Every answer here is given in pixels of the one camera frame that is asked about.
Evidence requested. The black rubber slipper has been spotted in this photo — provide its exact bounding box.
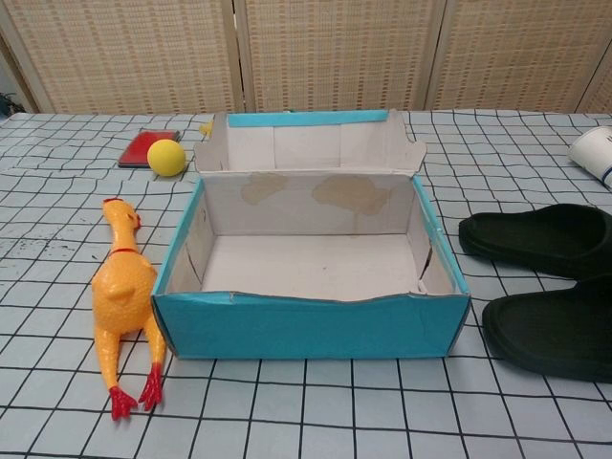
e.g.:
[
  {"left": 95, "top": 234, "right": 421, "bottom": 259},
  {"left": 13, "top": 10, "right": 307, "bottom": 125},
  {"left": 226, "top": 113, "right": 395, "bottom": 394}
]
[
  {"left": 458, "top": 203, "right": 612, "bottom": 279},
  {"left": 481, "top": 275, "right": 612, "bottom": 383}
]

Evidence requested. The blue cardboard shoe box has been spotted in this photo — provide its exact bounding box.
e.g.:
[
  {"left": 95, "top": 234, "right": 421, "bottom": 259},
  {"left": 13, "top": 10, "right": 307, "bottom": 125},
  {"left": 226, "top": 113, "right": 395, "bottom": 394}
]
[{"left": 151, "top": 108, "right": 473, "bottom": 361}]

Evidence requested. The yellow foam ball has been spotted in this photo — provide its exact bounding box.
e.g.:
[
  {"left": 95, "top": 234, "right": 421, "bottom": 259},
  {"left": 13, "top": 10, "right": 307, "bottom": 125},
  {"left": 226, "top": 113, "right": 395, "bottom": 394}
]
[{"left": 146, "top": 140, "right": 186, "bottom": 178}]

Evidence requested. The checked light blue tablecloth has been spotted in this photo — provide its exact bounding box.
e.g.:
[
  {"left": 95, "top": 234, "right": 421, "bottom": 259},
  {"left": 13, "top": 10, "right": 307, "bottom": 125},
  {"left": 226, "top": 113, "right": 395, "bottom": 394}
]
[{"left": 0, "top": 110, "right": 612, "bottom": 459}]

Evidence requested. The woven bamboo folding screen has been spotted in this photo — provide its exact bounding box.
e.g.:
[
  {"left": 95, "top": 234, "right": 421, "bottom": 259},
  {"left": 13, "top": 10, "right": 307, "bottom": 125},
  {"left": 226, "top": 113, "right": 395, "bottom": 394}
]
[{"left": 0, "top": 0, "right": 612, "bottom": 116}]

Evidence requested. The yellow rubber chicken toy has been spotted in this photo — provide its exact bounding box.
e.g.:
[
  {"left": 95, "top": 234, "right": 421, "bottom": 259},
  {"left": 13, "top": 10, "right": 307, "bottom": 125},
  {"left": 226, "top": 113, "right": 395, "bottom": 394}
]
[{"left": 90, "top": 196, "right": 168, "bottom": 423}]

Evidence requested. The white paper cup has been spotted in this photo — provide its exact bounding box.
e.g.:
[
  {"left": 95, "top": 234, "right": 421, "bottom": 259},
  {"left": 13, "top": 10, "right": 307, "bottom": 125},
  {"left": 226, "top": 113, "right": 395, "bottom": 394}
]
[{"left": 567, "top": 124, "right": 612, "bottom": 188}]

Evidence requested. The red pad with dark frame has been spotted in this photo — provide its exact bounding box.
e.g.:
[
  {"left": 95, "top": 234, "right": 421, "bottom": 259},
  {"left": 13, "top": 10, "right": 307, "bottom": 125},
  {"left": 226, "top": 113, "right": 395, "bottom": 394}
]
[{"left": 118, "top": 128, "right": 182, "bottom": 169}]

